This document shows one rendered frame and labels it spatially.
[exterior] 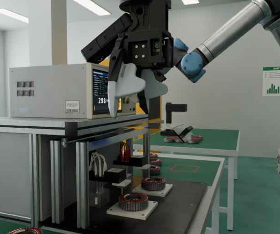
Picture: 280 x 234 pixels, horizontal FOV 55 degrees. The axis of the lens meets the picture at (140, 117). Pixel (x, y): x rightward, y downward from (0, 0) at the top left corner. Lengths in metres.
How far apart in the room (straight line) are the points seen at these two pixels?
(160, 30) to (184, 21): 6.21
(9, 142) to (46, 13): 4.35
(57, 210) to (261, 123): 5.60
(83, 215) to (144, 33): 0.66
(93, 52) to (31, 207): 0.67
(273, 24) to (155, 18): 0.81
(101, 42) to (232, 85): 5.83
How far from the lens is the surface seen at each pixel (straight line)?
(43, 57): 5.18
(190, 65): 1.00
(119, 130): 1.26
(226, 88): 6.27
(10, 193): 1.11
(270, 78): 6.29
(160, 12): 0.46
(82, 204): 0.93
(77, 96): 1.02
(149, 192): 1.23
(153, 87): 0.52
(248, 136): 6.30
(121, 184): 1.04
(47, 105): 1.11
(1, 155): 1.11
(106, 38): 0.49
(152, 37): 0.44
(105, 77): 1.09
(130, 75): 0.43
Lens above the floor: 1.18
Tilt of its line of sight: 3 degrees down
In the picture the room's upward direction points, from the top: straight up
